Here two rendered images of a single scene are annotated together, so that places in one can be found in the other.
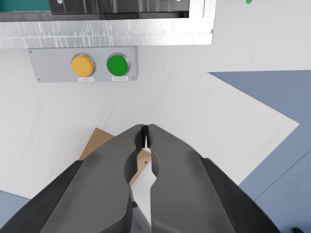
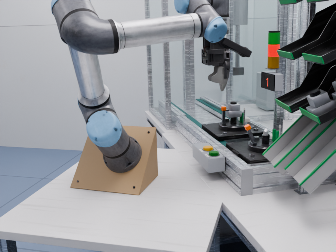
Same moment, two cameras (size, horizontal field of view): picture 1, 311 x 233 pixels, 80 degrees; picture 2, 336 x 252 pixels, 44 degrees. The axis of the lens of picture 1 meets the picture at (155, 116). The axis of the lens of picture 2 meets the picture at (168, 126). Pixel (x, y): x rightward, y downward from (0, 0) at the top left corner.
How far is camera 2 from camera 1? 1.51 m
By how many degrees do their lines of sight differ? 83
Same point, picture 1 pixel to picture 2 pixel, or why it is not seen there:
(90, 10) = (233, 147)
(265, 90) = not seen: outside the picture
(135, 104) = (183, 184)
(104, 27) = (228, 152)
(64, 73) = (201, 147)
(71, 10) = (230, 145)
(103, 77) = (205, 153)
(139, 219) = (125, 140)
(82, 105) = (173, 171)
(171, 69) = (215, 191)
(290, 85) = not seen: outside the picture
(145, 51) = (221, 183)
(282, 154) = not seen: outside the picture
